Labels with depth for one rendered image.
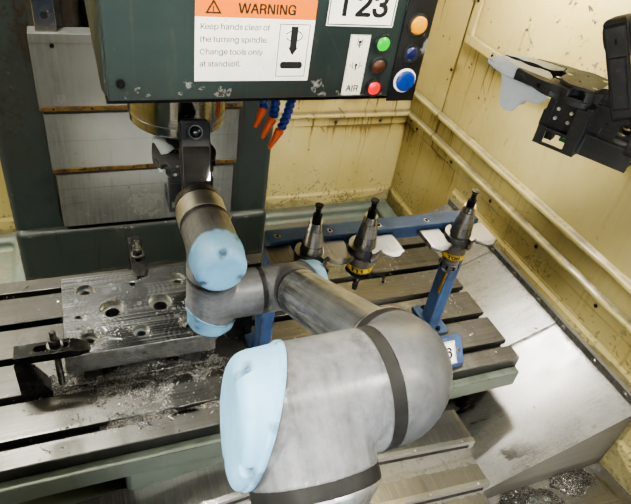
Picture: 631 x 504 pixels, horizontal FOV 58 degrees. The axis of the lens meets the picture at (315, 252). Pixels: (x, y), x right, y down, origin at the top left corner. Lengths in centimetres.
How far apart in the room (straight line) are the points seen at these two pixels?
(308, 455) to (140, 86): 50
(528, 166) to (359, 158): 76
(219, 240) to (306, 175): 146
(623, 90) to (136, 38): 56
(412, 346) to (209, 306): 40
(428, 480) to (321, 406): 94
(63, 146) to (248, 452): 117
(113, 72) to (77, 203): 89
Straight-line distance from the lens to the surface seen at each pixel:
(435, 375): 53
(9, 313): 144
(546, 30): 171
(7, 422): 125
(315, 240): 103
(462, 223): 119
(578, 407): 160
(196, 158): 91
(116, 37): 75
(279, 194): 222
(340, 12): 81
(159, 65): 77
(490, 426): 156
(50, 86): 146
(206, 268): 77
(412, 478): 139
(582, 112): 75
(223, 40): 77
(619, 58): 75
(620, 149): 77
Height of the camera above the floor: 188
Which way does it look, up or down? 38 degrees down
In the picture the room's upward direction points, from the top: 10 degrees clockwise
